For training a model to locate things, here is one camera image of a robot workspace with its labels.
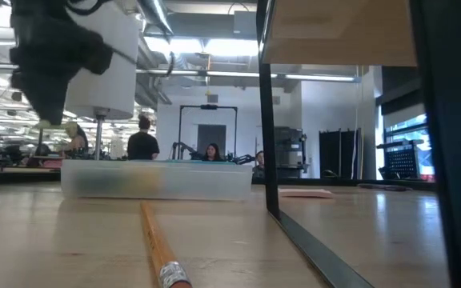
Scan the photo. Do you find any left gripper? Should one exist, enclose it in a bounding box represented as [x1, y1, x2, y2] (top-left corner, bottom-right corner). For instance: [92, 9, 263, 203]
[8, 22, 95, 126]

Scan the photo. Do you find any blue lid clear pencil case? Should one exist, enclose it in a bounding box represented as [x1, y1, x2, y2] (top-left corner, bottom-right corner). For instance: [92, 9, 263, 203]
[60, 158, 255, 202]

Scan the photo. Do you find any orange wooden pencil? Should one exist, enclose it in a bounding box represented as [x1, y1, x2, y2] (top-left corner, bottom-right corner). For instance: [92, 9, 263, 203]
[138, 200, 194, 288]

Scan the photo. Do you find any pink sticky note pad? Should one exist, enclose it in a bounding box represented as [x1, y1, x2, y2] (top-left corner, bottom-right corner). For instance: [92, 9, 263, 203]
[277, 187, 336, 200]

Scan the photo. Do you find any dark brown pen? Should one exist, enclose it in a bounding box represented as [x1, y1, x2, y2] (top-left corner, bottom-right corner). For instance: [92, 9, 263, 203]
[357, 182, 415, 192]

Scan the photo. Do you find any person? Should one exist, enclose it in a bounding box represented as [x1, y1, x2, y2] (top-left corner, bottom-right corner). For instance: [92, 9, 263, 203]
[201, 142, 226, 162]
[60, 122, 90, 158]
[253, 150, 266, 179]
[126, 114, 161, 161]

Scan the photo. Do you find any white cylinder shade lamp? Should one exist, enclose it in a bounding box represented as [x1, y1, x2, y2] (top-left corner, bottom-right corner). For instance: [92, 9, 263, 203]
[64, 0, 140, 161]

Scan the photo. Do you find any grey door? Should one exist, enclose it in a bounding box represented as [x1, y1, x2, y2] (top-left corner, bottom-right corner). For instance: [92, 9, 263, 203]
[196, 123, 228, 155]

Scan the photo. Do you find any black equipment rack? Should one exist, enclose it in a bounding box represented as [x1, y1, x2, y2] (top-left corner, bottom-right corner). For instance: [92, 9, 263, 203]
[274, 126, 308, 179]

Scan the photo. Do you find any black cabinet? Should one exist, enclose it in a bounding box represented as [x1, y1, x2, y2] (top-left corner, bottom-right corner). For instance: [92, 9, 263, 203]
[319, 127, 362, 180]

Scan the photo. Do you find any black pegboard cart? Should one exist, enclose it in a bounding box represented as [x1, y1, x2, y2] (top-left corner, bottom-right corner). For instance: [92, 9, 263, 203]
[376, 138, 427, 182]

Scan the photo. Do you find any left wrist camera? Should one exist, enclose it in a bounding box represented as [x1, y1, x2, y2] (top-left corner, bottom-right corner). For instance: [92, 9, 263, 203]
[88, 34, 114, 76]

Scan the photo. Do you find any black background gantry frame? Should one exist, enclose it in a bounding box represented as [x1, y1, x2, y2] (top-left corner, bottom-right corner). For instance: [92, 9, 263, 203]
[177, 103, 239, 162]

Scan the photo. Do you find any wooden shelf black frame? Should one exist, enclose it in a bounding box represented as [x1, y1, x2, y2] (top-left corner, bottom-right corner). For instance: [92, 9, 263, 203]
[255, 0, 461, 288]

